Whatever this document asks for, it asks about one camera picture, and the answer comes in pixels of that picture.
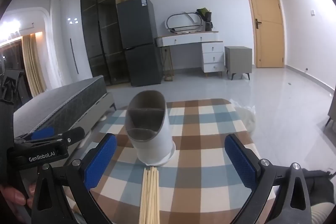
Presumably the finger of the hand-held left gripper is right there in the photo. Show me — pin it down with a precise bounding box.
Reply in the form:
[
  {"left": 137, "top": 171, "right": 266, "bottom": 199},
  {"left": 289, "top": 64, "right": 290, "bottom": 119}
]
[
  {"left": 15, "top": 127, "right": 55, "bottom": 144},
  {"left": 54, "top": 126, "right": 86, "bottom": 147}
]

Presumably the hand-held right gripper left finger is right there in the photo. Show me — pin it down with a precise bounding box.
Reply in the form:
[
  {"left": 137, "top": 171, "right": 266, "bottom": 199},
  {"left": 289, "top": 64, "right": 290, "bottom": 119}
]
[{"left": 31, "top": 133, "right": 117, "bottom": 224}]

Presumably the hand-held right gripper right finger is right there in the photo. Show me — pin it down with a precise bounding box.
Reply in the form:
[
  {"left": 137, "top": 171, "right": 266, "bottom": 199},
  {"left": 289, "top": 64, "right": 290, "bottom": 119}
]
[{"left": 224, "top": 134, "right": 311, "bottom": 224}]

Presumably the bundle of wooden chopsticks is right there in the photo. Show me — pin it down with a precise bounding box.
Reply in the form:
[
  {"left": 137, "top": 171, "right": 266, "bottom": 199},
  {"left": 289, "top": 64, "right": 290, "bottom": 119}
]
[{"left": 140, "top": 166, "right": 160, "bottom": 224}]

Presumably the white grey utensil holder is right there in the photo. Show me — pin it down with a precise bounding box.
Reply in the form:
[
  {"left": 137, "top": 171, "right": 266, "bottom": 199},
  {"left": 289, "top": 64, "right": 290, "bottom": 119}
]
[{"left": 125, "top": 91, "right": 176, "bottom": 167}]

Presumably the person's left hand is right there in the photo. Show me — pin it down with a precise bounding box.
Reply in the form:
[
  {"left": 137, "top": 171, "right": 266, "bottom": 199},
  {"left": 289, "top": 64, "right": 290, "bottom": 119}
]
[{"left": 0, "top": 181, "right": 37, "bottom": 224}]

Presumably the grey bed with dark mattress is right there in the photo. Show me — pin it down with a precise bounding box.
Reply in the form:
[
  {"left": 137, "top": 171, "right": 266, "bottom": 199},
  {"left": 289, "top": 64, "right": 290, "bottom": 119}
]
[{"left": 13, "top": 75, "right": 117, "bottom": 151}]

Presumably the checkered tablecloth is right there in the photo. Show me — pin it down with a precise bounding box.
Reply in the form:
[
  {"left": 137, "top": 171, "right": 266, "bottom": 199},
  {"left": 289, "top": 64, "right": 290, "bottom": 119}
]
[{"left": 64, "top": 98, "right": 276, "bottom": 224}]

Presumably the dark chair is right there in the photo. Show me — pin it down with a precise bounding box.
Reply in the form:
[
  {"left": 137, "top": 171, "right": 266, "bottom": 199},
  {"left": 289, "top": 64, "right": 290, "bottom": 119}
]
[{"left": 0, "top": 68, "right": 30, "bottom": 106}]

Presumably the beige curtain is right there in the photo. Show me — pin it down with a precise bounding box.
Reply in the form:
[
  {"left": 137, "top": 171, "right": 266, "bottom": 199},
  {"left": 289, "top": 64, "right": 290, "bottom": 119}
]
[{"left": 21, "top": 34, "right": 46, "bottom": 97}]

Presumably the white wardrobe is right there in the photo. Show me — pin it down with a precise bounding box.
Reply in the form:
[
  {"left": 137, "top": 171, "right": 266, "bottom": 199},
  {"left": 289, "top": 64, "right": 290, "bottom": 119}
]
[{"left": 60, "top": 0, "right": 92, "bottom": 90}]

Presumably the black bag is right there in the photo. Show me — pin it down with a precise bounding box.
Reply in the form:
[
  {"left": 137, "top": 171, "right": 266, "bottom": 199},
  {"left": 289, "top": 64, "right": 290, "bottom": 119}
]
[{"left": 302, "top": 169, "right": 336, "bottom": 205}]

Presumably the dark glass cabinet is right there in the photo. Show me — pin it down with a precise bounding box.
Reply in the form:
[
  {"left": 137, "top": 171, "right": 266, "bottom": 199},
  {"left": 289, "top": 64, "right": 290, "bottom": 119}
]
[{"left": 80, "top": 0, "right": 130, "bottom": 86}]

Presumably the grey nightstand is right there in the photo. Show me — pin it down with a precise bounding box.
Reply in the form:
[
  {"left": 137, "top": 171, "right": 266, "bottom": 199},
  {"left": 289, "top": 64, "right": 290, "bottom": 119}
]
[{"left": 224, "top": 46, "right": 253, "bottom": 81}]

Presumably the white dressing table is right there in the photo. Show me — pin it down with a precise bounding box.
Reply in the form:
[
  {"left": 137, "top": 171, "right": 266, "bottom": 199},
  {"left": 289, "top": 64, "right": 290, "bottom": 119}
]
[{"left": 155, "top": 31, "right": 226, "bottom": 79}]

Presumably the grey chair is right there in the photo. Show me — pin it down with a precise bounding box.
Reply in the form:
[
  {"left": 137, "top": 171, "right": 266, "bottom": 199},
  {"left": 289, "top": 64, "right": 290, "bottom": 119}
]
[{"left": 323, "top": 88, "right": 336, "bottom": 135}]

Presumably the grey refrigerator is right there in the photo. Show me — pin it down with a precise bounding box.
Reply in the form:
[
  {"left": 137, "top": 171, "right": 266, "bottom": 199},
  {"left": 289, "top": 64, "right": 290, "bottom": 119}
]
[{"left": 116, "top": 0, "right": 164, "bottom": 87}]

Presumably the wooden door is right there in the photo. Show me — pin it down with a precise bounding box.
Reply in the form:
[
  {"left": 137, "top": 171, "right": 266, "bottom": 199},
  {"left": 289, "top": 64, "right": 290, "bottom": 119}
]
[{"left": 241, "top": 0, "right": 285, "bottom": 68}]

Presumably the dark wrapped bouquet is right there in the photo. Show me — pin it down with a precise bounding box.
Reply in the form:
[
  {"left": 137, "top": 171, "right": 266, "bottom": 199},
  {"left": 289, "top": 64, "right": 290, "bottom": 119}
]
[{"left": 196, "top": 7, "right": 213, "bottom": 31}]

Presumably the oval mirror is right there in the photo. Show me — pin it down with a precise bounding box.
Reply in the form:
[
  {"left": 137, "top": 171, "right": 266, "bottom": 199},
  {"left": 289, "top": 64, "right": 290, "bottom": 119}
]
[{"left": 165, "top": 12, "right": 205, "bottom": 33}]

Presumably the gold wire stool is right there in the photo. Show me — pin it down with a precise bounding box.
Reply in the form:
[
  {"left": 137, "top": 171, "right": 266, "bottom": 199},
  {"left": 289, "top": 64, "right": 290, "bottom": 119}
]
[{"left": 161, "top": 46, "right": 174, "bottom": 82}]

